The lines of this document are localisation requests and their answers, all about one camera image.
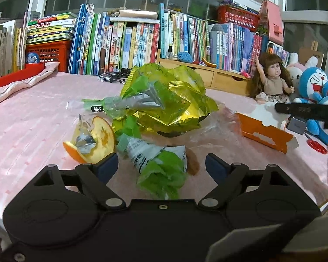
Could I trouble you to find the row of tall picture books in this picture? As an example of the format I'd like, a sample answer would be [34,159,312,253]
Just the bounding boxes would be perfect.
[68,3,161,77]

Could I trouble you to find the yellow curved toy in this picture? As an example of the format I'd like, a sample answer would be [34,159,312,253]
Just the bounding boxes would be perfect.
[201,57,218,69]

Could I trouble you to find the red plastic basket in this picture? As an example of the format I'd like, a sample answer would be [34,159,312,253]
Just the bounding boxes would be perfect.
[217,5,261,32]

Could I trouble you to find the green clear plastic wrapper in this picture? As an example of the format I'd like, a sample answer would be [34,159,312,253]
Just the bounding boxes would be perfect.
[82,95,132,121]

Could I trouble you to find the red plastic crate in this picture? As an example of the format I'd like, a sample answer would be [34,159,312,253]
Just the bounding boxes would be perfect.
[24,40,72,73]

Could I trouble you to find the orange cardboard box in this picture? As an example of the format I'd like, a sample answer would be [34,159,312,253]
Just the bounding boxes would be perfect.
[236,102,299,154]

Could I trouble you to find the red-handled scissors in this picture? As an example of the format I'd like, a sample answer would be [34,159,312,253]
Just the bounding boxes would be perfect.
[303,131,328,153]

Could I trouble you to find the blue yarn ball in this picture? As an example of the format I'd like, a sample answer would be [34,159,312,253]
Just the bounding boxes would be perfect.
[178,51,194,64]

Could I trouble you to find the white rabbit plush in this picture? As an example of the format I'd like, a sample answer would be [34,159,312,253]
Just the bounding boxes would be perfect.
[286,52,319,99]

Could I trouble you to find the wooden bead string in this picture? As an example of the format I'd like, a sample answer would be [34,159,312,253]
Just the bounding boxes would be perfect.
[106,5,126,19]

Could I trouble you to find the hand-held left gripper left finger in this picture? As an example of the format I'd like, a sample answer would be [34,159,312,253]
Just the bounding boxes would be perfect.
[30,153,126,210]

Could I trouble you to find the green white snack wrapper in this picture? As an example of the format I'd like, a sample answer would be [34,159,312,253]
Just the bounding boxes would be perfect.
[116,115,188,200]

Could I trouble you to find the row of large hardcover books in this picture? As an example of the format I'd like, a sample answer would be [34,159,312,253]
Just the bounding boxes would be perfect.
[0,11,28,81]

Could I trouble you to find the beige cardboard box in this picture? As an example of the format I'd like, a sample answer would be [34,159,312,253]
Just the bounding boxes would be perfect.
[109,9,161,24]

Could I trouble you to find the orange foil-lined wrapper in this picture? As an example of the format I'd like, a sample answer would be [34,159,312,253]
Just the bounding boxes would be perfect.
[63,116,116,165]

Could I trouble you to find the brown cardboard piece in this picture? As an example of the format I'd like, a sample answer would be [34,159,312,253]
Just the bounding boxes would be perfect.
[298,41,325,69]

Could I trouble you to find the red and white cloth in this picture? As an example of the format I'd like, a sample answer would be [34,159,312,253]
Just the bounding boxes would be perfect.
[0,61,61,112]

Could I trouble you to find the brown-haired doll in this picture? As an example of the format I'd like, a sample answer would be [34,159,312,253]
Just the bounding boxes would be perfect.
[247,53,296,105]

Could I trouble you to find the row of small books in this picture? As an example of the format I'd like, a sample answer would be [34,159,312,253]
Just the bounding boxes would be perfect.
[268,41,291,66]

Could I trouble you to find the clear plastic bag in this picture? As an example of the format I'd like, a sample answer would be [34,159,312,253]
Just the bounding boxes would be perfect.
[180,106,245,176]

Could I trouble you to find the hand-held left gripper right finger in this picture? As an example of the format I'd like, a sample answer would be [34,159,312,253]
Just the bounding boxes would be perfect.
[198,153,293,210]

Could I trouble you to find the red fabric cover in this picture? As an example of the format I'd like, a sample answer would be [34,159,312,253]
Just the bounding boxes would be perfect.
[0,63,46,92]

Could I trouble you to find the wooden drawer organizer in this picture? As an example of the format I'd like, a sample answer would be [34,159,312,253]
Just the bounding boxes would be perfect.
[156,57,253,97]

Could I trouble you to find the flat stack of books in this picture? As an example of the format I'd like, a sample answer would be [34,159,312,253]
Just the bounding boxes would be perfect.
[26,12,78,45]

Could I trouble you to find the pink house-shaped box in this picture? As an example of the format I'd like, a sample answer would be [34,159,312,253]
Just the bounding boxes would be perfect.
[258,0,285,47]

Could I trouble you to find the blue cat plush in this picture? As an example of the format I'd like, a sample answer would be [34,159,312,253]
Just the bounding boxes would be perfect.
[293,67,328,146]

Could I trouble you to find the grey power bank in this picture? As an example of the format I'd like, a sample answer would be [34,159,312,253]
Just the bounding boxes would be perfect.
[286,116,308,135]

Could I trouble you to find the row of thin colourful books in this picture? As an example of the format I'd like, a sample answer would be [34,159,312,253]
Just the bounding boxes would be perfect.
[159,3,269,75]

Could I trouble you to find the yellow green foil snack bag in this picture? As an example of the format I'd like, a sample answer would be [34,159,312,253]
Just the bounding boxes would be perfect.
[112,63,219,137]

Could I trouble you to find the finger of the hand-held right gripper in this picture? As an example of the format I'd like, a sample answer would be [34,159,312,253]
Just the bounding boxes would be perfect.
[275,102,328,122]

